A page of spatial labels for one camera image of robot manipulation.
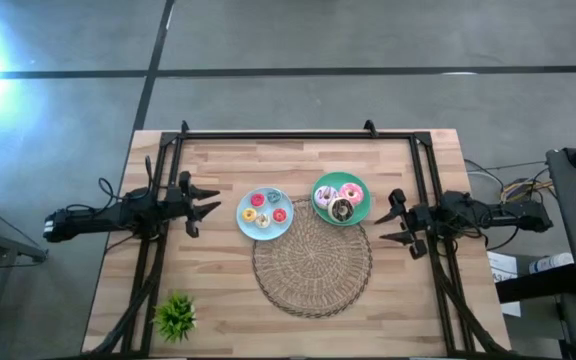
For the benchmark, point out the black metal rig frame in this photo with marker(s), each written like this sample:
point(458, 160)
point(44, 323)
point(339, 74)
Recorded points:
point(293, 135)

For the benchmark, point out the large chocolate frosted donut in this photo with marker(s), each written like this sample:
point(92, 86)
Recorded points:
point(333, 211)

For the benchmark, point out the small white sprinkled donut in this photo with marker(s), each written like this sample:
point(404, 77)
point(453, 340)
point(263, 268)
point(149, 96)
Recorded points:
point(258, 220)

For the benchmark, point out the light blue plate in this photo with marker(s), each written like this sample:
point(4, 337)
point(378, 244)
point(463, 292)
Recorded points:
point(265, 234)

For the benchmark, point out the round woven straw placemat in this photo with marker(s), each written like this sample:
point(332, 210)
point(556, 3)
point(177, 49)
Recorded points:
point(313, 265)

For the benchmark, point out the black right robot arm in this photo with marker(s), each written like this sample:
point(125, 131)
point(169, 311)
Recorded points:
point(518, 215)

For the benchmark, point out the small yellow frosted donut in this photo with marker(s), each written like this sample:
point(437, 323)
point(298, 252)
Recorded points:
point(244, 215)

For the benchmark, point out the small orange frosted donut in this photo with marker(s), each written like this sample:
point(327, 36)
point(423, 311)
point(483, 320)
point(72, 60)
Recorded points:
point(275, 215)

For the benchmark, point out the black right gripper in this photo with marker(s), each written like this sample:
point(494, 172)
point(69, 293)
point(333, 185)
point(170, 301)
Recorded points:
point(418, 220)

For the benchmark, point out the large purple striped donut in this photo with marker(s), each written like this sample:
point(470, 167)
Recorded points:
point(319, 199)

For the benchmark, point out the white paper sheet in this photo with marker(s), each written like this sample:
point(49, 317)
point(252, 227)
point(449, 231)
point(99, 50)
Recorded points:
point(503, 270)

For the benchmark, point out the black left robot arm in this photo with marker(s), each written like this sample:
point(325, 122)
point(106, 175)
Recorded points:
point(93, 220)

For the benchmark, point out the white bottle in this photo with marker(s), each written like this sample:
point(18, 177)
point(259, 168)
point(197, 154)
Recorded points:
point(550, 262)

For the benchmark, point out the small green artificial plant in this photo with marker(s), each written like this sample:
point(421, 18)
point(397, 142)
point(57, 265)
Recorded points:
point(174, 317)

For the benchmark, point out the large pink frosted donut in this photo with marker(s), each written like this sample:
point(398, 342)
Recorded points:
point(343, 194)

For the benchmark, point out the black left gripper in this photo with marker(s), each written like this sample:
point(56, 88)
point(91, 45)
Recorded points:
point(180, 205)

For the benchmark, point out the small red frosted donut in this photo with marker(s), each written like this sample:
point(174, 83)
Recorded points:
point(253, 200)

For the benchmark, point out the small blue sprinkled donut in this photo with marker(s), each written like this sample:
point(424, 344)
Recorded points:
point(270, 196)

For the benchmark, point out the black shelf board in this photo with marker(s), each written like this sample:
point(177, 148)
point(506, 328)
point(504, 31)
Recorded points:
point(538, 285)

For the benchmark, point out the green plate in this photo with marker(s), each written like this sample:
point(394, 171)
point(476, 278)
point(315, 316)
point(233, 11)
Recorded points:
point(340, 177)

